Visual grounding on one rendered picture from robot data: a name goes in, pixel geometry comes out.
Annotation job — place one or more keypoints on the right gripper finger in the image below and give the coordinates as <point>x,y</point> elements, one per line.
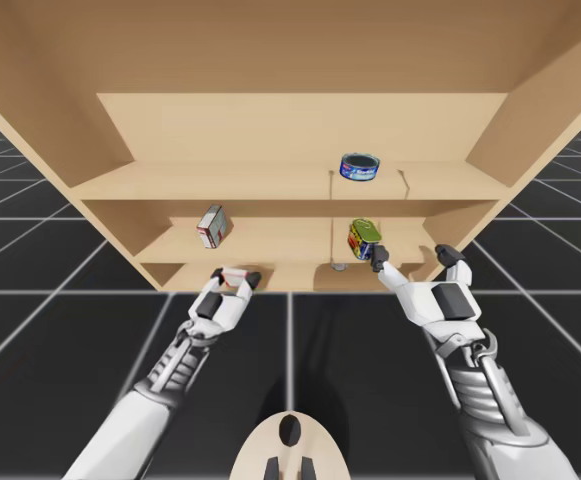
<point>392,277</point>
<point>457,270</point>

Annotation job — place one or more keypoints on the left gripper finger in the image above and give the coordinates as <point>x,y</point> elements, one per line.
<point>251,286</point>
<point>216,281</point>

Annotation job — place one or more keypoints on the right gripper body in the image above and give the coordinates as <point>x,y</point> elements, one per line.
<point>435,305</point>

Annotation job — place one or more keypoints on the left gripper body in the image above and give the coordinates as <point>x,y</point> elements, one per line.
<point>220,312</point>

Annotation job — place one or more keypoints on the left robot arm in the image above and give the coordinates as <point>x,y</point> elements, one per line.
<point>145,400</point>

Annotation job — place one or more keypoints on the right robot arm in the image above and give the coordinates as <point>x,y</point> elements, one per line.
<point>495,400</point>

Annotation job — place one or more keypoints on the green and blue rectangular can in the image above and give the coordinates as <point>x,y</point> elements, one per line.
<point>362,240</point>

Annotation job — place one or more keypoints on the red and white carton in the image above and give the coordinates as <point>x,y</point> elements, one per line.
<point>212,227</point>

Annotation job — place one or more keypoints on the blue flat can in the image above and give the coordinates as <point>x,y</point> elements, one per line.
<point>361,169</point>

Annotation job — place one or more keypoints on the tan robot part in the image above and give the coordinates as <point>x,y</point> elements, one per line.
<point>290,450</point>

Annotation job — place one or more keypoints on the pale wooden shelf unit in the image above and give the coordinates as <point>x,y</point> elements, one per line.
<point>290,125</point>

